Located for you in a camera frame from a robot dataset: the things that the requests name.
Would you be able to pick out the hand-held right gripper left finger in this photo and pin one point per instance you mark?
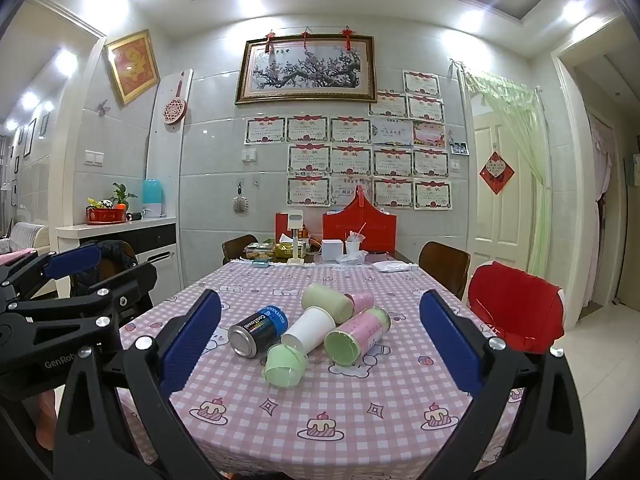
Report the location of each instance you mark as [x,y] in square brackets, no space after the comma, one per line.
[192,342]

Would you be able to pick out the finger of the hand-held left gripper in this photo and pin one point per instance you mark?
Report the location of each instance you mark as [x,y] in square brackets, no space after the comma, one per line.
[125,286]
[75,260]

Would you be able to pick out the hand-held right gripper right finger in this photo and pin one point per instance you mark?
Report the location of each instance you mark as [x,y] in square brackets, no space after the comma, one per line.
[450,347]

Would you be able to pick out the small light green cup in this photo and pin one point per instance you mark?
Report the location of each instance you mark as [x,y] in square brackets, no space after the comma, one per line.
[283,366]

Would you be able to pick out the pink cup with green base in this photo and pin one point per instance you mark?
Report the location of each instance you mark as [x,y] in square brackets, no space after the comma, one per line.
[352,339]

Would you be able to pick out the white paper cup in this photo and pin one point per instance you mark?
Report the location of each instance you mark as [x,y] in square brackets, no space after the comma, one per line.
[311,327]

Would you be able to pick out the pale green cup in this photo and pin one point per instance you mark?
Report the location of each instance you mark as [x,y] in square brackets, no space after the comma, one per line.
[322,300]

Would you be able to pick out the white cup with straws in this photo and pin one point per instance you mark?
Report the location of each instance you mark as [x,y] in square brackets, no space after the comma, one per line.
[353,247]

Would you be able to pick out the dark jacket on chair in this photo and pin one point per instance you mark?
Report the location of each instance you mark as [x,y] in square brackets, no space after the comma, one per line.
[112,255]

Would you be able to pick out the white and black cabinet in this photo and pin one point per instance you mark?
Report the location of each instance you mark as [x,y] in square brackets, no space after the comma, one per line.
[150,240]

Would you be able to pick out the light sofa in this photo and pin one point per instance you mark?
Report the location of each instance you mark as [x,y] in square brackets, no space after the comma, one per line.
[25,237]

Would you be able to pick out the dark blue drink can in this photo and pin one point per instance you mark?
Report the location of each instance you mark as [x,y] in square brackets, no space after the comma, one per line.
[256,331]

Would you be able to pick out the chair with red cover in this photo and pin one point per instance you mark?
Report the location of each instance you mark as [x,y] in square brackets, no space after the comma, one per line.
[515,305]

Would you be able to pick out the green potted plant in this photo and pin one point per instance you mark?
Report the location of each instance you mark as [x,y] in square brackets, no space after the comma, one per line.
[121,195]

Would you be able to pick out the brown wooden chair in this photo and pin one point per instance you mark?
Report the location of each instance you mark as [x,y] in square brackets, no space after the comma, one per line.
[237,249]
[445,265]

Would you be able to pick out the teal electric kettle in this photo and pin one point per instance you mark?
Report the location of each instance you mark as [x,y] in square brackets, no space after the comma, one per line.
[153,197]

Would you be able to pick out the white tissue packet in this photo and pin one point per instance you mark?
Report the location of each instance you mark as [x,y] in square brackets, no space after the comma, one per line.
[392,266]

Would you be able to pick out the food container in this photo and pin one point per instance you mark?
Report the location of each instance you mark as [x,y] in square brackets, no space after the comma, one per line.
[257,251]

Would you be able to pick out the pink checked tablecloth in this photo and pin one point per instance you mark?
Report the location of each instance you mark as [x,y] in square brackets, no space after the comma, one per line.
[300,412]

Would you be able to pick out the white door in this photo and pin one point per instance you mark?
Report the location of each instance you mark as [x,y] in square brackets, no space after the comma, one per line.
[500,220]

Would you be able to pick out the hanging round brush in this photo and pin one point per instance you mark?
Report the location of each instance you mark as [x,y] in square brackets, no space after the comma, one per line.
[240,205]

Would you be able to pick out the white desk lamp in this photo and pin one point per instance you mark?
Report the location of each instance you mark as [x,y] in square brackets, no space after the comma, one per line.
[297,245]

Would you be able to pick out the red and white box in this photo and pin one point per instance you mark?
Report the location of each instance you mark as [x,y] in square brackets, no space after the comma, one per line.
[282,222]

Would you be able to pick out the red paper bag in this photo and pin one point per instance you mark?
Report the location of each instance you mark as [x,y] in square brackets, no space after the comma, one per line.
[360,225]

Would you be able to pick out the white square box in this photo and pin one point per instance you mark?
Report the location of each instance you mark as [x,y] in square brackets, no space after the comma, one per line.
[332,251]

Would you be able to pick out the red round fan ornament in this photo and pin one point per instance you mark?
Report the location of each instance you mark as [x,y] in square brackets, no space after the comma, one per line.
[175,110]

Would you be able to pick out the red diamond door decoration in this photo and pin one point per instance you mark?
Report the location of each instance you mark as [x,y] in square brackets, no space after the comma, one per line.
[496,172]

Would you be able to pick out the gold framed red picture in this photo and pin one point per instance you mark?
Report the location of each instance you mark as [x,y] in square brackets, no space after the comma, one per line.
[132,66]

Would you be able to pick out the framed plum blossom painting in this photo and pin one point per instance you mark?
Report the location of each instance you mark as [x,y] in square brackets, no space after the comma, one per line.
[306,70]

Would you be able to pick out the white wall switch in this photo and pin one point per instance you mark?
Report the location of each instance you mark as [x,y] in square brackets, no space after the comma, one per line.
[94,158]

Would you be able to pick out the butterfly wall decoration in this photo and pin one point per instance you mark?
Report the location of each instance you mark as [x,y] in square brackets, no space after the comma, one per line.
[103,107]

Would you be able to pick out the white wall socket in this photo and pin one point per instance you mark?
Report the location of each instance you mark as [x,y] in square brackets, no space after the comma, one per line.
[248,154]

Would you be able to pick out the small wall photos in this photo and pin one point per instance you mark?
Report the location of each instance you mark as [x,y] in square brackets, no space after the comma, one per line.
[459,149]

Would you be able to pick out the wall of certificates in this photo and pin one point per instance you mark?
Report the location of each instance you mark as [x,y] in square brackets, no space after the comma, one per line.
[350,160]

